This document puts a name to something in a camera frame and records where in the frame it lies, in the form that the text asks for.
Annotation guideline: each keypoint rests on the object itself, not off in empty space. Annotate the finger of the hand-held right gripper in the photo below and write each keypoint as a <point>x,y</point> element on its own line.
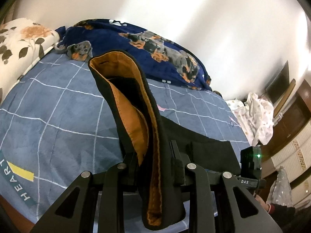
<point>175,150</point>

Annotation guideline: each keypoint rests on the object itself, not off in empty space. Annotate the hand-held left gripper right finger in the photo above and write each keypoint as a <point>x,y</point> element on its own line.
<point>194,177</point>

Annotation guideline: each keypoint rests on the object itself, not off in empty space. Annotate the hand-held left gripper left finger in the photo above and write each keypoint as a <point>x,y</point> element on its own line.
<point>121,174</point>

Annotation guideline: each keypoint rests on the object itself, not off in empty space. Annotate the black pants with orange lining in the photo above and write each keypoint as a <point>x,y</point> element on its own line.
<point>165,162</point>

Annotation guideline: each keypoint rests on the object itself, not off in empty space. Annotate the person's right forearm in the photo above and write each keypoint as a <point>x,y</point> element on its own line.
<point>281,213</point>

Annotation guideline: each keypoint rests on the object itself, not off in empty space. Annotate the person's right hand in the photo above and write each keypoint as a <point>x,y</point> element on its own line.
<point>262,203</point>

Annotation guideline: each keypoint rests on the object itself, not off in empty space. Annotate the silver plastic bag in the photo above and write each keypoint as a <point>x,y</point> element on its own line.
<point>281,187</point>

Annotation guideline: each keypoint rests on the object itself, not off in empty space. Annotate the white patterned cabinet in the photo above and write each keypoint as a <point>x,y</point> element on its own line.
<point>291,155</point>

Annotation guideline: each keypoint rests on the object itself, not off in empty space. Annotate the white dotted cloth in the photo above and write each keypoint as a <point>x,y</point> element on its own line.
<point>257,116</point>

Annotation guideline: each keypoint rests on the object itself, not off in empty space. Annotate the dark wooden cabinet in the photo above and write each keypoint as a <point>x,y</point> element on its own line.
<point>291,119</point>

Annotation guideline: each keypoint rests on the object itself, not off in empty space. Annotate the black flat television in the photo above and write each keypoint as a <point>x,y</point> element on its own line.
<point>279,85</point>

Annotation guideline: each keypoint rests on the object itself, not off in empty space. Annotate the blue checked bed sheet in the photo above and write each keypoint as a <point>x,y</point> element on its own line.
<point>60,106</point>

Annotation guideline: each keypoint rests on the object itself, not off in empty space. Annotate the navy dog print blanket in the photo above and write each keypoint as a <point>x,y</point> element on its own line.
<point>109,36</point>

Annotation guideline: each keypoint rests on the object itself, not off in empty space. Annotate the white floral pillow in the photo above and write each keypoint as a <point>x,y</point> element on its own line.
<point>19,43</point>

